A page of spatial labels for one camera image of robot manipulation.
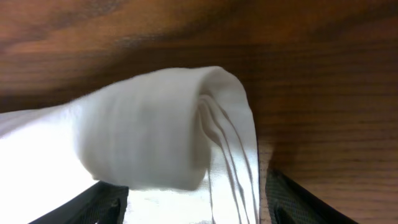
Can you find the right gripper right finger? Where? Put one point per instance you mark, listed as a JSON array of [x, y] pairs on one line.
[[290, 203]]

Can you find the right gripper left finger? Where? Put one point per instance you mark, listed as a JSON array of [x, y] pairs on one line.
[[100, 204]]

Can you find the white t-shirt black logo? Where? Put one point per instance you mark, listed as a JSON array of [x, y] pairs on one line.
[[176, 145]]

